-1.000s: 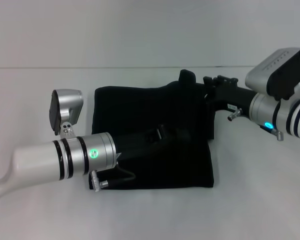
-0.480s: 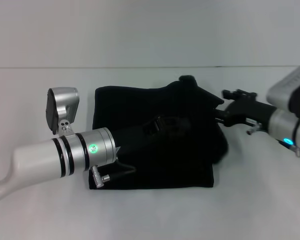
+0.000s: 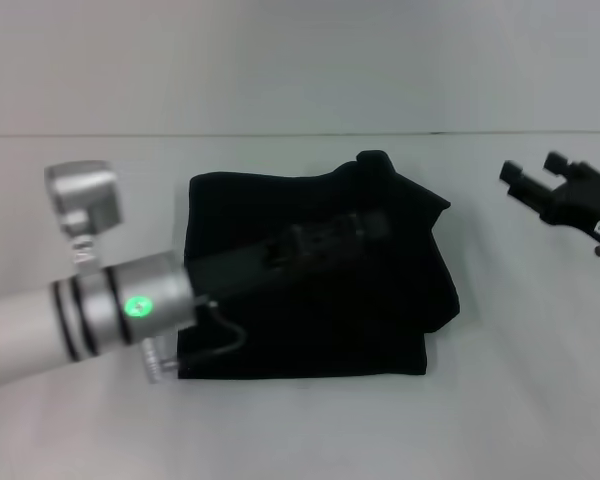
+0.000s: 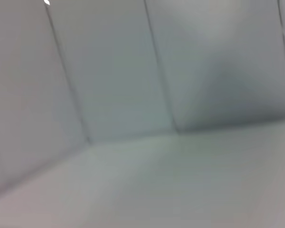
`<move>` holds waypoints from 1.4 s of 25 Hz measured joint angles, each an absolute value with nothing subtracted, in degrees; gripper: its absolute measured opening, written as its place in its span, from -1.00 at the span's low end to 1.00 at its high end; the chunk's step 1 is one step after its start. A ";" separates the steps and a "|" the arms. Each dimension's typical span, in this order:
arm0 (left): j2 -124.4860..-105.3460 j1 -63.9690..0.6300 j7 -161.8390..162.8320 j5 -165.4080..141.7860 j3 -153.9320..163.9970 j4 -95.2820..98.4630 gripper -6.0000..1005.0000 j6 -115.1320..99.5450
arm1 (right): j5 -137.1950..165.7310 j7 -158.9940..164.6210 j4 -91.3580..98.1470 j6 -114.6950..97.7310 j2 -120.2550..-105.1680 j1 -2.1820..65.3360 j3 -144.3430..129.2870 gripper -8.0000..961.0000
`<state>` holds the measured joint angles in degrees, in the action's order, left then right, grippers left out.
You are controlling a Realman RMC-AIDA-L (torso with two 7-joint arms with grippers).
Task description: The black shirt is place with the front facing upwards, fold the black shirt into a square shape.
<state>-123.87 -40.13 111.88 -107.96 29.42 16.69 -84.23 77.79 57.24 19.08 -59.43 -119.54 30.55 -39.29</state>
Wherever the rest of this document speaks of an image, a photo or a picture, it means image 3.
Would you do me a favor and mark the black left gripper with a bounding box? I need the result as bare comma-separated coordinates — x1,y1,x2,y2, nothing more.
183,209,392,307

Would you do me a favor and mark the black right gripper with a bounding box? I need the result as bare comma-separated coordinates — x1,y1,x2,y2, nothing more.
498,151,600,247

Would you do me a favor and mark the black shirt with white print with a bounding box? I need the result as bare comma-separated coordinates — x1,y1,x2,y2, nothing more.
175,149,462,381

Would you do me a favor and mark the thin dark cable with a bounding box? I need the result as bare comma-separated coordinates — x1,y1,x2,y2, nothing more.
175,297,247,367

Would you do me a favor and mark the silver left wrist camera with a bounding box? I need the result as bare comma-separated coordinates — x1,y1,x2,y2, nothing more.
43,159,125,277

